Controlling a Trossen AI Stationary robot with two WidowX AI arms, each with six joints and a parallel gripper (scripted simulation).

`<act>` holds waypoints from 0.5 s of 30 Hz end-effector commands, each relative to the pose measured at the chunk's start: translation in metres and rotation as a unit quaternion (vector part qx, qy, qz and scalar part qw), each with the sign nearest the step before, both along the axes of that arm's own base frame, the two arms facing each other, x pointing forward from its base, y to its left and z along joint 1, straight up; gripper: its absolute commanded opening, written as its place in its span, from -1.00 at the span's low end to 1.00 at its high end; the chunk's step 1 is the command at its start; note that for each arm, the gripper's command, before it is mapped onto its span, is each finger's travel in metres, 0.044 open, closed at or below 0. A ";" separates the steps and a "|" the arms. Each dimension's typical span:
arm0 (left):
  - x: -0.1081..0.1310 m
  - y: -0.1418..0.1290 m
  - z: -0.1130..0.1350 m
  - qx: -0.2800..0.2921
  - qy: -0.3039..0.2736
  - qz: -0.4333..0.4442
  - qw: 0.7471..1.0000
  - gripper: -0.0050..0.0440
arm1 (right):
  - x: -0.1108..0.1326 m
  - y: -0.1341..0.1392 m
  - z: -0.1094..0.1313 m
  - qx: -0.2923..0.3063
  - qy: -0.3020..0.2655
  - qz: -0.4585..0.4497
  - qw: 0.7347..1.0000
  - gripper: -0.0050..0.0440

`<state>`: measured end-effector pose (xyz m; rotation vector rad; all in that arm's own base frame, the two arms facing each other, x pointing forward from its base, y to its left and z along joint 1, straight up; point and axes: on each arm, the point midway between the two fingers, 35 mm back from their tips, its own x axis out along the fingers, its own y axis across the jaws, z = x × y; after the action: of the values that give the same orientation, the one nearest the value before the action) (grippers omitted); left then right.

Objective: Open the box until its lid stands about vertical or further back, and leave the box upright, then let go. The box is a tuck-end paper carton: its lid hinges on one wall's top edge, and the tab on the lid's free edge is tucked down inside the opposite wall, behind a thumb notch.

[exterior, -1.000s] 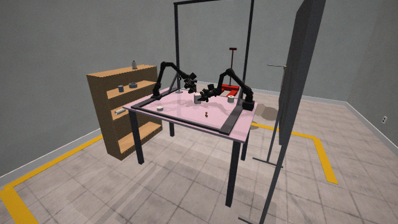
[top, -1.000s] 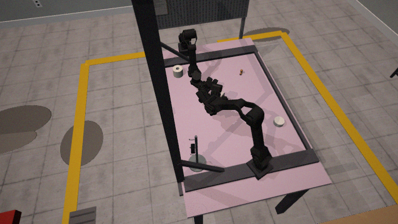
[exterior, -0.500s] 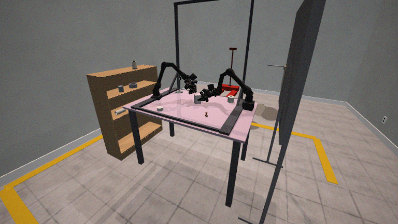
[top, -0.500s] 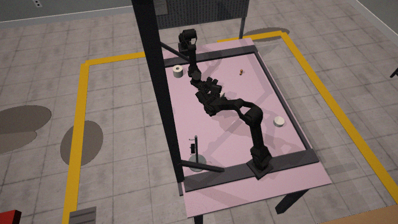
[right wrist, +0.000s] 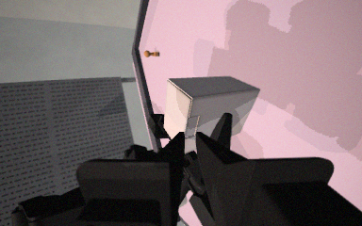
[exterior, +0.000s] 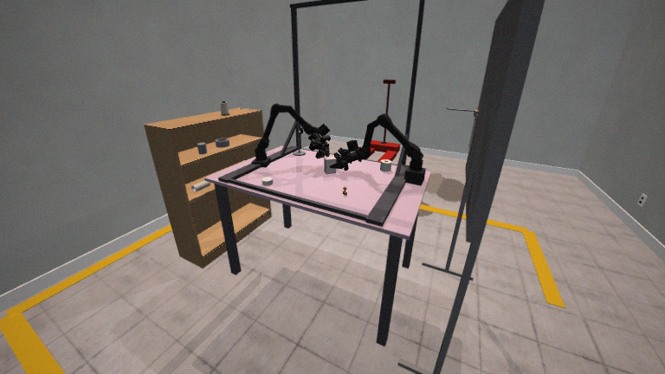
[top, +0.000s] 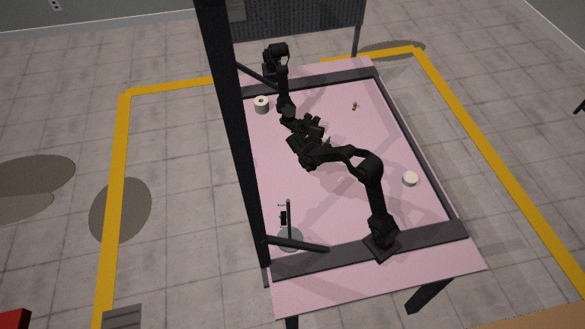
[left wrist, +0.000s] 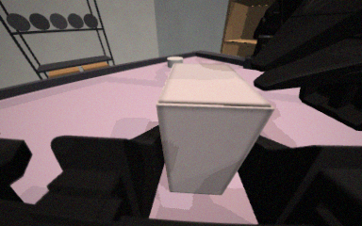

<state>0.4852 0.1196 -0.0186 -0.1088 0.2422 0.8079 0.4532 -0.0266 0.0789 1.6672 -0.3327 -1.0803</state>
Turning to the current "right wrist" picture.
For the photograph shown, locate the white paper carton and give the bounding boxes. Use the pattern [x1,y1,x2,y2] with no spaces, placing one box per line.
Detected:
[164,76,260,153]

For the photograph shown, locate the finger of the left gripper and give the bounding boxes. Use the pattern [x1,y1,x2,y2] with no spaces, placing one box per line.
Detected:
[186,113,232,191]
[158,120,167,133]

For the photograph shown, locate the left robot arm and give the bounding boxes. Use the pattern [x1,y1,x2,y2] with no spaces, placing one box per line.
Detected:
[11,144,163,226]

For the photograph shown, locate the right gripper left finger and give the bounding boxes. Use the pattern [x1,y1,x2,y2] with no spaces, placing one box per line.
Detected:
[76,132,185,226]

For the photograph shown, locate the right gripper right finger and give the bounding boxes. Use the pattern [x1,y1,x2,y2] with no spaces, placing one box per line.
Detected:
[195,132,335,226]

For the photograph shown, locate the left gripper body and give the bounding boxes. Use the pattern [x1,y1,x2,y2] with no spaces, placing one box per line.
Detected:
[148,114,215,226]

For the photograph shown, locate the beige cylinder with centre hole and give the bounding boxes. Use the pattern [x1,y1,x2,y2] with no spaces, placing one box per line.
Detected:
[179,195,188,208]

